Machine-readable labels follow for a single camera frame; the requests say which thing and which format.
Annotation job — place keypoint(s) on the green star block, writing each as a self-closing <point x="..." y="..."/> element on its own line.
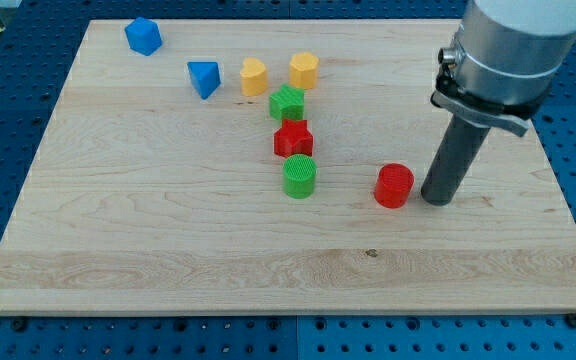
<point x="287" y="103"/>

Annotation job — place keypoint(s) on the yellow hexagon block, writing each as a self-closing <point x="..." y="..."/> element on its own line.
<point x="303" y="70"/>

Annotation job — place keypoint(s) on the blue cube block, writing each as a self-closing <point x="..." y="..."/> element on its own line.
<point x="143" y="36"/>

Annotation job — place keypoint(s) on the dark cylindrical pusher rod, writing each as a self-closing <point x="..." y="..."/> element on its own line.
<point x="459" y="147"/>

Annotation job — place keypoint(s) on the blue triangle block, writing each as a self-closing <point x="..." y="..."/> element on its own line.
<point x="205" y="77"/>

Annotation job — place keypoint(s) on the red cylinder block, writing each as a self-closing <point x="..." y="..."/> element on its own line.
<point x="393" y="186"/>

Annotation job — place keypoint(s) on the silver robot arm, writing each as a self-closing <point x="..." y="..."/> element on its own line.
<point x="501" y="61"/>

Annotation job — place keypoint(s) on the red star block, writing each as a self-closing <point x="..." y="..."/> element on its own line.
<point x="292" y="138"/>

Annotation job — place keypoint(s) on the green cylinder block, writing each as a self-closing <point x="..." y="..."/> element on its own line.
<point x="299" y="174"/>

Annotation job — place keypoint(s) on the light wooden board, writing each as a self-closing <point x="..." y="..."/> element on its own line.
<point x="145" y="200"/>

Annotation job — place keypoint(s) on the yellow heart block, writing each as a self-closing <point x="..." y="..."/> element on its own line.
<point x="254" y="77"/>

